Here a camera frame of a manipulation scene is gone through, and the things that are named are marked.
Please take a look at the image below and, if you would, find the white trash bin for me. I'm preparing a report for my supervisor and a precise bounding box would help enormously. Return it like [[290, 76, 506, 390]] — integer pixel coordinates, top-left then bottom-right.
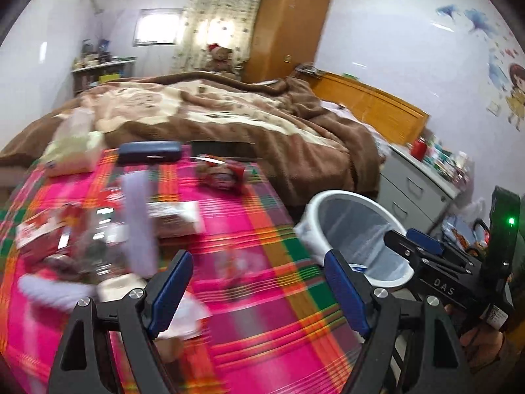
[[295, 189, 414, 289]]

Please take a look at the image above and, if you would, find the right hand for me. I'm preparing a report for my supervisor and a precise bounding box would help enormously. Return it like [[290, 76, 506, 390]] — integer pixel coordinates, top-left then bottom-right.
[[459, 323, 505, 372]]

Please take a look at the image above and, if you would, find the short white foam net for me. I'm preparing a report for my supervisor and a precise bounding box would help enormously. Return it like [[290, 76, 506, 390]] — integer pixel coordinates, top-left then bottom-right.
[[18, 274, 97, 313]]

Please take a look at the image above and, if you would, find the clear plastic bottle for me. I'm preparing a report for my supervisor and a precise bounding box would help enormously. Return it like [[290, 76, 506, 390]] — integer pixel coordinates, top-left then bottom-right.
[[43, 205, 127, 285]]

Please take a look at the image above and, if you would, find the patterned paper cup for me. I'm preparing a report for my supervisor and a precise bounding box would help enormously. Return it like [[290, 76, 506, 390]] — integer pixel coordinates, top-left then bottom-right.
[[147, 201, 205, 238]]

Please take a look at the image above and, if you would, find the long white foam net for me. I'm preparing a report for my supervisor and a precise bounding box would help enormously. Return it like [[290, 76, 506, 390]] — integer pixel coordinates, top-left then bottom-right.
[[120, 170, 158, 278]]

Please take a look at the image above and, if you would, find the grey drawer nightstand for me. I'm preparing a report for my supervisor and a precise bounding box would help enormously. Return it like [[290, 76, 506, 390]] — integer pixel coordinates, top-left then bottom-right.
[[377, 144, 461, 234]]

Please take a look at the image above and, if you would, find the red white carton box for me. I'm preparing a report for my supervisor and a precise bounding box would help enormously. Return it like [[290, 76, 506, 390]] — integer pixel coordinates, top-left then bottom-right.
[[15, 203, 84, 254]]

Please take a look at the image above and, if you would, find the plaid pink tablecloth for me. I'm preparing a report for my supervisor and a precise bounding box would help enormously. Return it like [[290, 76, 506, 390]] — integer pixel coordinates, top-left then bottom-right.
[[1, 150, 360, 393]]

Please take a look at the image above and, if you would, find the red cup on nightstand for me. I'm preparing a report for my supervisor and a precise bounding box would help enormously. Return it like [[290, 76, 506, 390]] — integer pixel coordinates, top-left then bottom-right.
[[410, 138, 428, 161]]

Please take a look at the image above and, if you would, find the red cartoon can far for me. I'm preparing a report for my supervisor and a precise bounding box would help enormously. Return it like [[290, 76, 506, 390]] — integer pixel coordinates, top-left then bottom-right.
[[196, 154, 247, 193]]

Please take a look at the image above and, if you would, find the dark blue glasses case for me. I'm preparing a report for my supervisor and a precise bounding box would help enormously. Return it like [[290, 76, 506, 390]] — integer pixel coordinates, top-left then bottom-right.
[[117, 141, 182, 164]]

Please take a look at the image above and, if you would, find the wooden headboard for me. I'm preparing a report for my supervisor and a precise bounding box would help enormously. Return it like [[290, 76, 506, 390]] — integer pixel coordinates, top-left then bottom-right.
[[300, 72, 430, 145]]

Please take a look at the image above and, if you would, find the green tissue pack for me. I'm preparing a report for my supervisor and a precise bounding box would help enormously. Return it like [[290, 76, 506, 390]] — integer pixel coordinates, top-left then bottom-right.
[[39, 107, 106, 178]]

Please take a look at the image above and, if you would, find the brown beige bed blanket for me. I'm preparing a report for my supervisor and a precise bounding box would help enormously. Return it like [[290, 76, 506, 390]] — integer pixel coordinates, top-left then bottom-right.
[[1, 72, 382, 207]]

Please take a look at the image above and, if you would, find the teddy bear santa hat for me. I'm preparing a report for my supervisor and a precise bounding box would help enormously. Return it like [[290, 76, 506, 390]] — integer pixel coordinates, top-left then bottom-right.
[[204, 43, 239, 78]]

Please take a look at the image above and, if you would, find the floral curtain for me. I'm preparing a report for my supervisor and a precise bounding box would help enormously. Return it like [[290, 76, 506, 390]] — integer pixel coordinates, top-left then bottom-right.
[[171, 0, 261, 73]]

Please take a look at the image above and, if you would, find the orange wooden wardrobe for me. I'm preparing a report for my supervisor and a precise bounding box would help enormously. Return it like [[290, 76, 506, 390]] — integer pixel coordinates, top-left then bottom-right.
[[242, 0, 331, 83]]

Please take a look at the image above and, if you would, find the cluttered wall shelf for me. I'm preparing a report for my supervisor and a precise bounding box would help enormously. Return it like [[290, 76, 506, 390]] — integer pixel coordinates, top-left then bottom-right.
[[71, 39, 136, 95]]

